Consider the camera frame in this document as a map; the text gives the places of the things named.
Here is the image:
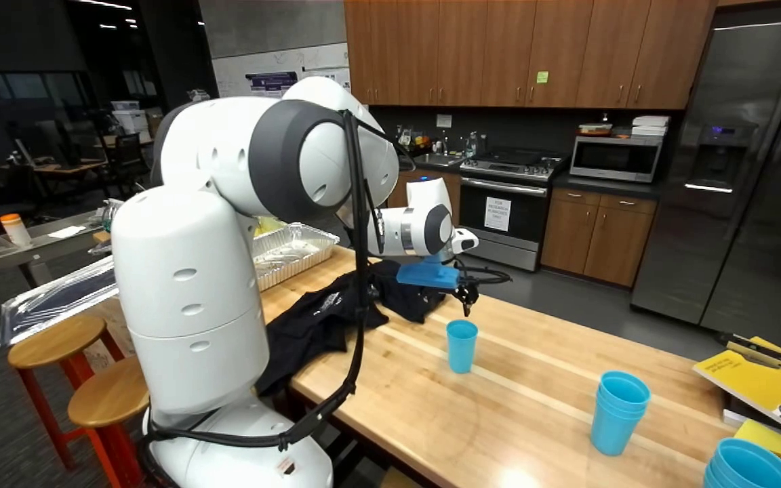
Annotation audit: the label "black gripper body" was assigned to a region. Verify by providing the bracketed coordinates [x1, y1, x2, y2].
[447, 268, 485, 309]

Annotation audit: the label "small blue plastic cup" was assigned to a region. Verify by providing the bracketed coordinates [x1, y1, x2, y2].
[446, 317, 483, 378]

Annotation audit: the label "large blue plastic cup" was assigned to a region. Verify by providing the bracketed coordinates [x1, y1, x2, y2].
[590, 370, 655, 459]

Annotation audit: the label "white paper on oven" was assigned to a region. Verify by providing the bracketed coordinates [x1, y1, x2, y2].
[483, 196, 515, 233]

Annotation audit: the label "stainless steel oven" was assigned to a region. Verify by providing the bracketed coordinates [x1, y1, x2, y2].
[455, 157, 565, 275]

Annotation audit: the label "brown wooden base cabinet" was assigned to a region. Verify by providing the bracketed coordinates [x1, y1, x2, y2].
[389, 165, 464, 219]
[541, 184, 659, 291]

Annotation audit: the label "black cloth shirt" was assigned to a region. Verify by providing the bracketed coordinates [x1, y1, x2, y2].
[253, 257, 485, 402]

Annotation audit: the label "silver foil baking tray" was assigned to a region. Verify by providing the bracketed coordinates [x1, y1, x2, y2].
[249, 219, 343, 294]

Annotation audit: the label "stainless steel microwave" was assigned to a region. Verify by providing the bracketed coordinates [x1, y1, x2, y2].
[568, 132, 667, 187]

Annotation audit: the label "white containers on microwave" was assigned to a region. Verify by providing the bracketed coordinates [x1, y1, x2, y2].
[630, 115, 672, 141]

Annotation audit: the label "yellow paper pad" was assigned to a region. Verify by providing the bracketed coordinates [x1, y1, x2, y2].
[691, 344, 781, 421]

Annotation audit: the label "stainless steel fridge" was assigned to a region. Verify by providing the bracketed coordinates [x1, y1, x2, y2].
[633, 4, 781, 361]

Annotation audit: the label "small yellow sticky pad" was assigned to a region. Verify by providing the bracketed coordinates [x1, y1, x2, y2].
[732, 416, 781, 460]

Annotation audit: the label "wooden stool orange legs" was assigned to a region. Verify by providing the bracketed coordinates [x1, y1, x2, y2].
[5, 309, 127, 473]
[65, 356, 156, 488]

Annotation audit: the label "crumpled foil tray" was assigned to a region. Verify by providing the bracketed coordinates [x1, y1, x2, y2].
[0, 256, 133, 352]

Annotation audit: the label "grey side table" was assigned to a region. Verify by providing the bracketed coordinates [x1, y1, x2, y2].
[0, 210, 126, 277]

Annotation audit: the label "white container orange lid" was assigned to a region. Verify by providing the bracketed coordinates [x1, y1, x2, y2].
[0, 212, 35, 253]

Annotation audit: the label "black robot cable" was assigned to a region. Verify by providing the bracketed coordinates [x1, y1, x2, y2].
[142, 107, 386, 456]

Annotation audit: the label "brown wooden wall cabinets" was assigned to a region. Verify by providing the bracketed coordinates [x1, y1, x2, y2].
[346, 0, 722, 112]

